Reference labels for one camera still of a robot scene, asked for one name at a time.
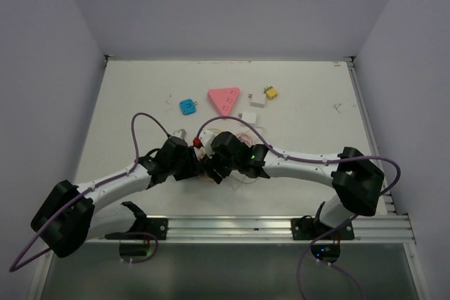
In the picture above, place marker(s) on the white charger plug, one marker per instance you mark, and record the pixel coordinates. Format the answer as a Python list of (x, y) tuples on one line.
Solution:
[(248, 117), (257, 100)]

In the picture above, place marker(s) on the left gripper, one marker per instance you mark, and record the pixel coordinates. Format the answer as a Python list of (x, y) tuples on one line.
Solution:
[(192, 167)]

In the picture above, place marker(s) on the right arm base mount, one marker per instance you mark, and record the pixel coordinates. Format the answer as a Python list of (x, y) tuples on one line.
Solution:
[(309, 228)]

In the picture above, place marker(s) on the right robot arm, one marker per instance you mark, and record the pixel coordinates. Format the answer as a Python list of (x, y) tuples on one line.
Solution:
[(357, 181)]

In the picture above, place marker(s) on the blue plug adapter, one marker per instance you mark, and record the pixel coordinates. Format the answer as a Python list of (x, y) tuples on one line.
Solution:
[(188, 107)]

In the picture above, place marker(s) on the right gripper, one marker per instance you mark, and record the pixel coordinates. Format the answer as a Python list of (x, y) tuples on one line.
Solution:
[(210, 164)]

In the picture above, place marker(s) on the pink triangular power strip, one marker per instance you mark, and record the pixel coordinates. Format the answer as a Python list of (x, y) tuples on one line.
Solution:
[(223, 100)]

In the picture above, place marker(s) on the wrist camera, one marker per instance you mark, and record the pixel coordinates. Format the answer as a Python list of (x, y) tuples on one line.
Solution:
[(181, 133), (204, 140)]

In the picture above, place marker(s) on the pink round socket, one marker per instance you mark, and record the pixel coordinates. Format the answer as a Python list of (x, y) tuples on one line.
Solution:
[(204, 177)]

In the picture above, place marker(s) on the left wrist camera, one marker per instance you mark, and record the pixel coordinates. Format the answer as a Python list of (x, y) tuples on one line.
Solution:
[(181, 133)]

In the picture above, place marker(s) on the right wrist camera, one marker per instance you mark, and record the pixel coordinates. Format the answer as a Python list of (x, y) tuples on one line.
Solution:
[(204, 140)]

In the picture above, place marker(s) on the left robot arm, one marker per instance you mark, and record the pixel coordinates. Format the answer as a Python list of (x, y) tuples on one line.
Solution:
[(64, 220)]

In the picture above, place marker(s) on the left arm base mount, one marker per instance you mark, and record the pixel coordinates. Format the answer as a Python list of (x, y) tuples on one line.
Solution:
[(142, 226)]

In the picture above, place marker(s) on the yellow plug adapter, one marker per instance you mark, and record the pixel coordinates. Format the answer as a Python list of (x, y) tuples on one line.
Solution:
[(270, 92)]

